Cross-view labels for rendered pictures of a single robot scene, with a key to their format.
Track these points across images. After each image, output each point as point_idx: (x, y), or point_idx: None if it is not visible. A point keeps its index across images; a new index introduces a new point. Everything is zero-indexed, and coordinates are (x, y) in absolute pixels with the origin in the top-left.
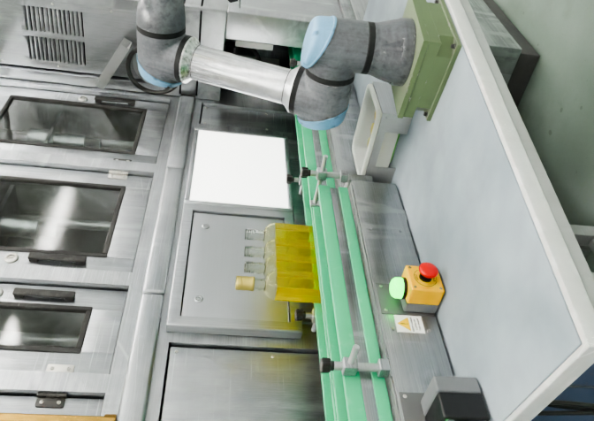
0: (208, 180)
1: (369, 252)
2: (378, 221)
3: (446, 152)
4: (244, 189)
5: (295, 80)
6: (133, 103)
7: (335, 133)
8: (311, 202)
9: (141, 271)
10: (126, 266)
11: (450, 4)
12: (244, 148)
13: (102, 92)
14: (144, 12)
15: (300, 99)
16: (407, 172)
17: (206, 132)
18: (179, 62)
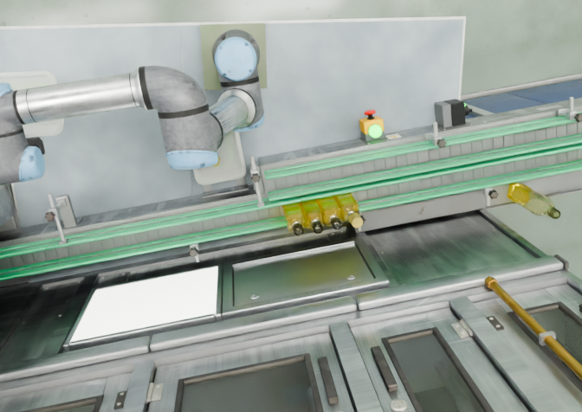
0: (178, 312)
1: (339, 150)
2: (305, 153)
3: (305, 75)
4: (191, 290)
5: (245, 92)
6: None
7: (156, 211)
8: (261, 203)
9: (326, 319)
10: (317, 337)
11: (216, 22)
12: (113, 306)
13: None
14: (195, 89)
15: (256, 101)
16: (264, 137)
17: (75, 336)
18: (220, 122)
